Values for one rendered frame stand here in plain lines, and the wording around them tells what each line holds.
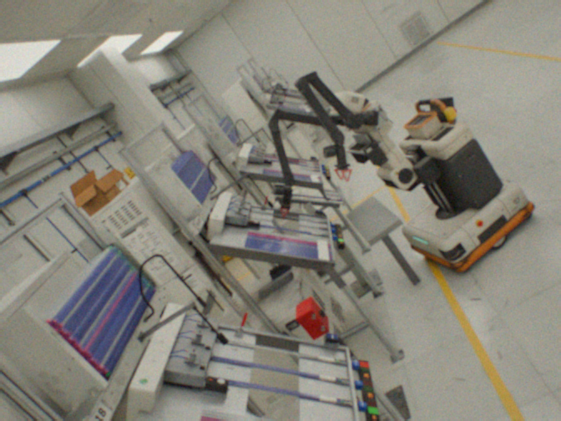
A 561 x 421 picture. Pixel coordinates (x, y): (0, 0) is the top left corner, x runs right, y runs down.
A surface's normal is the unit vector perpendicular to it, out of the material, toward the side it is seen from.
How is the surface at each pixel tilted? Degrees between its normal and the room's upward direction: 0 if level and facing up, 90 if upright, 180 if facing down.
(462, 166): 90
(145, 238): 88
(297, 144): 90
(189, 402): 47
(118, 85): 90
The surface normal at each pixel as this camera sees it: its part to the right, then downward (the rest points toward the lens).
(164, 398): 0.18, -0.92
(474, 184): 0.24, 0.16
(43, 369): -0.04, 0.36
